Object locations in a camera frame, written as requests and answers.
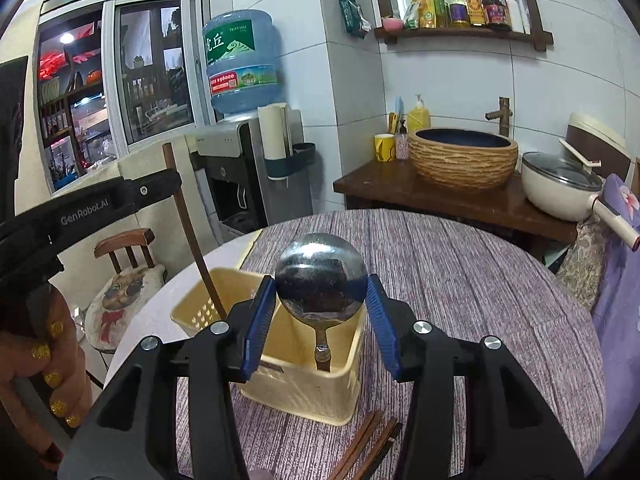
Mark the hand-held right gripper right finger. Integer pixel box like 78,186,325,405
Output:
365,274,586,480

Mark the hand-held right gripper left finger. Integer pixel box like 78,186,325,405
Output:
60,276,278,480

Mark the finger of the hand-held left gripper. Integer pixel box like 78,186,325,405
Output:
117,168,182,211

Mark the brown wooden chopstick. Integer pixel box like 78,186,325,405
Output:
356,421,404,480
330,410,379,480
162,142,229,320
344,411,386,480

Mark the beige plastic utensil holder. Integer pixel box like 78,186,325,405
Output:
170,267,369,427

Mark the metal ladle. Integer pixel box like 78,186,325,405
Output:
274,232,369,372

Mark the person's left hand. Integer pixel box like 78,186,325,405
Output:
0,284,94,472

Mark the wooden chair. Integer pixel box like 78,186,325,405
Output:
93,228,157,274

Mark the grey water dispenser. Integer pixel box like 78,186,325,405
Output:
186,113,307,247

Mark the cat print cushion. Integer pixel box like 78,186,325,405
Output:
83,264,167,354

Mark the aluminium sliding window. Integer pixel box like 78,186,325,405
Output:
36,0,215,197

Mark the wooden counter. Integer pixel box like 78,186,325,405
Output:
332,159,582,262

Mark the blue water jug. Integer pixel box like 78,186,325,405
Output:
202,9,282,115

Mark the yellow cup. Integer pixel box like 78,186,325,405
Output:
374,133,397,163

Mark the woven wicker basket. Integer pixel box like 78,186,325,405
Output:
407,127,520,191

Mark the beige paisley cloth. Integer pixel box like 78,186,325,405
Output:
554,217,609,312

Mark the yellow pump soap bottle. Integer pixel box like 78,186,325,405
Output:
406,94,432,135

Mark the cream pan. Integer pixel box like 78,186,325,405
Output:
521,151,640,252

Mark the glass pan lid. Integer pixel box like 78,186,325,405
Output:
522,152,604,193

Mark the purple floral cloth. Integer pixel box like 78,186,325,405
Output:
590,172,640,472

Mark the bronze faucet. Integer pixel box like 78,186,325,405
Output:
484,96,514,137

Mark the white rice paddle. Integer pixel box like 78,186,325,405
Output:
558,138,602,169

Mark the green hanging packet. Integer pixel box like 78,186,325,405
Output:
338,0,374,39

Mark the cream brown rice cooker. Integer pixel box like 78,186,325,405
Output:
565,112,632,182

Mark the yellow food packet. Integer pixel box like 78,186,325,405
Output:
403,0,437,30

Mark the purple label oil bottle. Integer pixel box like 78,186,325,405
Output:
445,0,471,28

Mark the orange label sauce bottle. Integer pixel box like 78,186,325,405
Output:
462,0,489,27

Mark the dark soy sauce bottle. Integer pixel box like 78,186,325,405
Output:
480,0,514,31

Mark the white plastic bottle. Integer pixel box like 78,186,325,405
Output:
505,0,531,34

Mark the dark teal wall holder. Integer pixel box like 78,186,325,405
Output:
265,142,317,181

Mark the wooden wall shelf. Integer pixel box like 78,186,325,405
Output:
364,0,555,52

